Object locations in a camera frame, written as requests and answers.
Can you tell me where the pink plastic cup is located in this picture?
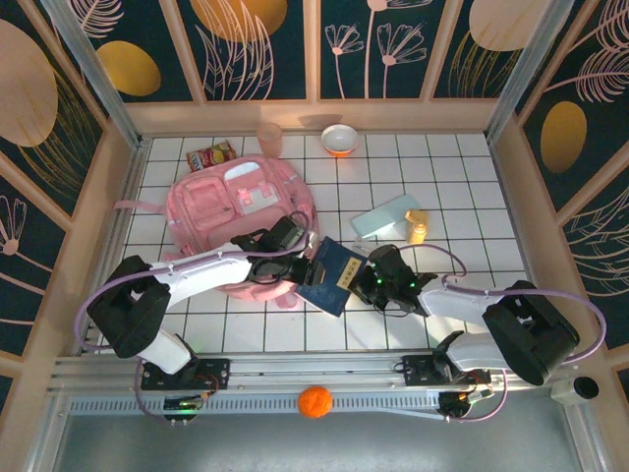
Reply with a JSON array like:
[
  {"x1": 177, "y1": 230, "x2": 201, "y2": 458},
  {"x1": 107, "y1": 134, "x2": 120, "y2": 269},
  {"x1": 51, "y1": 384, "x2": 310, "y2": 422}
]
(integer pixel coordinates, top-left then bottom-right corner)
[{"x1": 257, "y1": 122, "x2": 284, "y2": 158}]

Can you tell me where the yellow glue bottle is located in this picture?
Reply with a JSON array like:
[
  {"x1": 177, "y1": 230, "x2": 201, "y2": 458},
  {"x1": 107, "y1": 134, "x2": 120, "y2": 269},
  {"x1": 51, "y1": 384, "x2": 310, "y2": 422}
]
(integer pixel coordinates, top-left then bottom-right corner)
[{"x1": 404, "y1": 208, "x2": 429, "y2": 246}]

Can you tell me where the white block black knob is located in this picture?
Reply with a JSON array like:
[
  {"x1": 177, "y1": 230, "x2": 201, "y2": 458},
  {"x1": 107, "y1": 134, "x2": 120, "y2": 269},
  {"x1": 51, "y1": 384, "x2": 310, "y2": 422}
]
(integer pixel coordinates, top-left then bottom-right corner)
[{"x1": 549, "y1": 376, "x2": 600, "y2": 405}]

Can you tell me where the blue notebook yellow label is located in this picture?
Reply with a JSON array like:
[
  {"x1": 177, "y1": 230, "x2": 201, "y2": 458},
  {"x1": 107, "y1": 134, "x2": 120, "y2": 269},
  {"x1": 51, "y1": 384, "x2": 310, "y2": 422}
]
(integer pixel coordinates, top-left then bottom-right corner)
[{"x1": 294, "y1": 236, "x2": 368, "y2": 319}]

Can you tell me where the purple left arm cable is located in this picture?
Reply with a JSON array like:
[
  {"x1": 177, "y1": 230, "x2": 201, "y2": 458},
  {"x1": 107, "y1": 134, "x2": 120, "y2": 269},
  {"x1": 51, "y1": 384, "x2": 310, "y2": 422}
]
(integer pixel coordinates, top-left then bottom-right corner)
[{"x1": 73, "y1": 210, "x2": 318, "y2": 353}]

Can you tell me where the orange ball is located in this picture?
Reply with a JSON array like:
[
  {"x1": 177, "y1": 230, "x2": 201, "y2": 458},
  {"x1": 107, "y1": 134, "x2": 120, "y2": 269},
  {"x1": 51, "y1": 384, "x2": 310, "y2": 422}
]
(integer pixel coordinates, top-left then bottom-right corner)
[{"x1": 297, "y1": 385, "x2": 334, "y2": 419}]

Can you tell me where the aluminium side rail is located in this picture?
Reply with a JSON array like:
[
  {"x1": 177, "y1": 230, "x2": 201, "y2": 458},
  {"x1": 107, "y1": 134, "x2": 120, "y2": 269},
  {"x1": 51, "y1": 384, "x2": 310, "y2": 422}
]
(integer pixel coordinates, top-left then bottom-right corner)
[{"x1": 486, "y1": 132, "x2": 561, "y2": 348}]

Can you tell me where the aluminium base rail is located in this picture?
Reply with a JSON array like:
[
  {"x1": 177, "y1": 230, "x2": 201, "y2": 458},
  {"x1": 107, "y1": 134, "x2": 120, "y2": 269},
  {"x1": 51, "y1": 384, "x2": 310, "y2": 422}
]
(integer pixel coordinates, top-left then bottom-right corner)
[{"x1": 48, "y1": 347, "x2": 580, "y2": 394}]

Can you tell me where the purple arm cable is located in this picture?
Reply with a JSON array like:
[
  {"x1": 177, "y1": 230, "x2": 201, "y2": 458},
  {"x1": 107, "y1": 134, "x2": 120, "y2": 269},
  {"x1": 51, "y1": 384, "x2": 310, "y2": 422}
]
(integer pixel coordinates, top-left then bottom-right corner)
[
  {"x1": 73, "y1": 210, "x2": 318, "y2": 353},
  {"x1": 392, "y1": 244, "x2": 605, "y2": 424}
]

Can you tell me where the aluminium corner post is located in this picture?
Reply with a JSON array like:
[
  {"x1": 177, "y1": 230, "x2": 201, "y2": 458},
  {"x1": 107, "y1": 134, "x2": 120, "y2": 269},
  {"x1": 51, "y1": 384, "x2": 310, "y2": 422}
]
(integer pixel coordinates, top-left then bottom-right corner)
[
  {"x1": 38, "y1": 0, "x2": 143, "y2": 148},
  {"x1": 484, "y1": 0, "x2": 572, "y2": 144}
]

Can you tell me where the pink backpack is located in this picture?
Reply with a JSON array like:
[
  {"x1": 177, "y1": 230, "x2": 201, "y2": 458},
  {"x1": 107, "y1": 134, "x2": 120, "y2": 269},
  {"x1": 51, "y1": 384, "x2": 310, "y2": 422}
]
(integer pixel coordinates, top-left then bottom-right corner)
[{"x1": 113, "y1": 153, "x2": 320, "y2": 309}]

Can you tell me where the red snack packet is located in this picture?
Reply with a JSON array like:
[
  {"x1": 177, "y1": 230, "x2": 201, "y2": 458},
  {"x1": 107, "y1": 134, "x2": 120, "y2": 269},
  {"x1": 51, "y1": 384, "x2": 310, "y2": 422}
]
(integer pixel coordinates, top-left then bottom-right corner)
[{"x1": 186, "y1": 141, "x2": 237, "y2": 172}]

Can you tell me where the light blue case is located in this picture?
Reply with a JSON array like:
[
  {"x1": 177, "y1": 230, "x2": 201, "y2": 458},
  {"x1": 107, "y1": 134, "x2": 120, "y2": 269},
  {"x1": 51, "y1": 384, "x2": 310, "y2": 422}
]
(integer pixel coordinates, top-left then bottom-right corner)
[{"x1": 350, "y1": 194, "x2": 422, "y2": 240}]

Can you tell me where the white orange bowl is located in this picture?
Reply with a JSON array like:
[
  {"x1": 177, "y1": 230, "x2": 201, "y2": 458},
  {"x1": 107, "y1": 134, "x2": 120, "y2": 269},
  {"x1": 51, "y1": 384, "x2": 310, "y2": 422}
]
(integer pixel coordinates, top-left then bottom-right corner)
[{"x1": 321, "y1": 124, "x2": 359, "y2": 157}]

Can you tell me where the slotted grey cable duct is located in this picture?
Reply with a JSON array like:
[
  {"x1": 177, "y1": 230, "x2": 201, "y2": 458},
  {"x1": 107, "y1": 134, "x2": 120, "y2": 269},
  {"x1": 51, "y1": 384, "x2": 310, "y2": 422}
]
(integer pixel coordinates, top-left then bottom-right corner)
[{"x1": 68, "y1": 394, "x2": 443, "y2": 419}]

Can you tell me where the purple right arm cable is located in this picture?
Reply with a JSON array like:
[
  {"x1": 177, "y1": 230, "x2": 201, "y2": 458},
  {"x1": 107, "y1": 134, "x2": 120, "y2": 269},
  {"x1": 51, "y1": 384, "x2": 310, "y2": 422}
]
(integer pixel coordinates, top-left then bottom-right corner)
[{"x1": 392, "y1": 244, "x2": 605, "y2": 424}]

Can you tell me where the black electronics board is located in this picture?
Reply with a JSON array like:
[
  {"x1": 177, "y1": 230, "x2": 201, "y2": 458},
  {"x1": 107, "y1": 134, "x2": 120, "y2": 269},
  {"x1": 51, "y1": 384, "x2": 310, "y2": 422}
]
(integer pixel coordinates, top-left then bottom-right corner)
[
  {"x1": 438, "y1": 387, "x2": 494, "y2": 424},
  {"x1": 163, "y1": 392, "x2": 203, "y2": 424}
]

